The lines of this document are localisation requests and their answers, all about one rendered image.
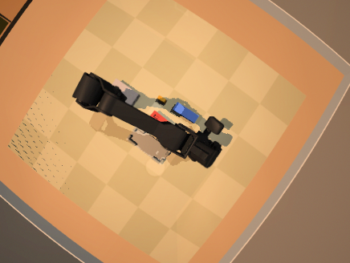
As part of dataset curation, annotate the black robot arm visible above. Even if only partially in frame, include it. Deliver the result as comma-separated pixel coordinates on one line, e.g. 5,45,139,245
72,72,222,168

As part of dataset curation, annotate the red rectangular block with square holes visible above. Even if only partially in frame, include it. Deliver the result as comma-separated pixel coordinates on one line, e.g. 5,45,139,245
150,110,168,122

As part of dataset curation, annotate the orange block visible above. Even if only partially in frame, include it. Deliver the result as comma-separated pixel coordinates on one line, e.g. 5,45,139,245
157,95,166,103

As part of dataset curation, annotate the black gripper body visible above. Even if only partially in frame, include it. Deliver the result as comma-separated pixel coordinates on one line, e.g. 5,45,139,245
188,116,224,162

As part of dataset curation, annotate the blue rectangular block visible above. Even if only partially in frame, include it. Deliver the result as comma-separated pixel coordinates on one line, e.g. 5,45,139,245
173,102,199,123

